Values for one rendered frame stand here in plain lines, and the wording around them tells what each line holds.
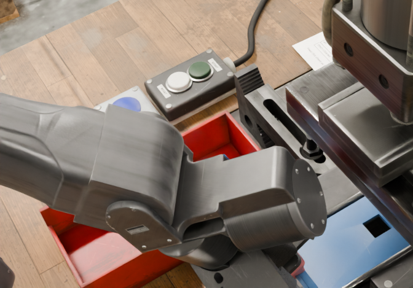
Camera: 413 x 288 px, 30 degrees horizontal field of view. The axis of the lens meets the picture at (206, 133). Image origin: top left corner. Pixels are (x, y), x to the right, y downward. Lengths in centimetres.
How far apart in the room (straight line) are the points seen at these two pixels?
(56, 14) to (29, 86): 155
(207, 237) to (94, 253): 35
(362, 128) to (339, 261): 19
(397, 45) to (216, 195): 16
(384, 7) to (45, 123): 24
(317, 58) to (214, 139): 20
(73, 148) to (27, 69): 63
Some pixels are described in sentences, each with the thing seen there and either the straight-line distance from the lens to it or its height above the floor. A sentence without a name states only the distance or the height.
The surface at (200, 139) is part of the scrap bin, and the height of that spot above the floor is 94.
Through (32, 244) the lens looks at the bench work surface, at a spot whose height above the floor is 90.
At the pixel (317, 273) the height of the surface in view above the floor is 99.
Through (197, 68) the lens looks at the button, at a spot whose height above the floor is 94.
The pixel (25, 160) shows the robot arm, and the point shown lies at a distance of 51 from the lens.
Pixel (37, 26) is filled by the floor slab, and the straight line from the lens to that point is 264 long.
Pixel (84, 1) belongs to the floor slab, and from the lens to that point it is 267.
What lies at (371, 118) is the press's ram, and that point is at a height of 118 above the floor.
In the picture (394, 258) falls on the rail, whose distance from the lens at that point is 77.
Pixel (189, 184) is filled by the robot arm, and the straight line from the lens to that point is 56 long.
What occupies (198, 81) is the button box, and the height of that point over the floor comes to 93.
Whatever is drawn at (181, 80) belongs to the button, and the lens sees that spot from 100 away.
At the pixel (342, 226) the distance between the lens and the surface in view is 79.
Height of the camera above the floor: 165
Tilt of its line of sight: 50 degrees down
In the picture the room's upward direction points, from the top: 11 degrees counter-clockwise
